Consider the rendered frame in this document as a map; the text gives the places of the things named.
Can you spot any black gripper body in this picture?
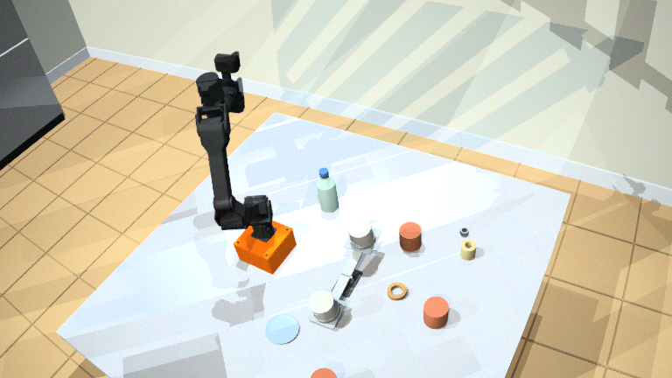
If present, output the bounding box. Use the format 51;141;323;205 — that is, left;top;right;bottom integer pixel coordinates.
214;53;245;114

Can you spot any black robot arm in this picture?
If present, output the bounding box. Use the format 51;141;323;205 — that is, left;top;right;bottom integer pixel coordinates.
195;72;277;243

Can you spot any orange cylinder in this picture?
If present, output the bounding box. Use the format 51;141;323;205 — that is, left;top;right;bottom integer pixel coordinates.
399;221;422;251
311;367;337;378
423;297;449;330

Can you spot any tan ring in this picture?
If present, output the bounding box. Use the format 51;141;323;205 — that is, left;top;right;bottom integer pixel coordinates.
387;282;407;301

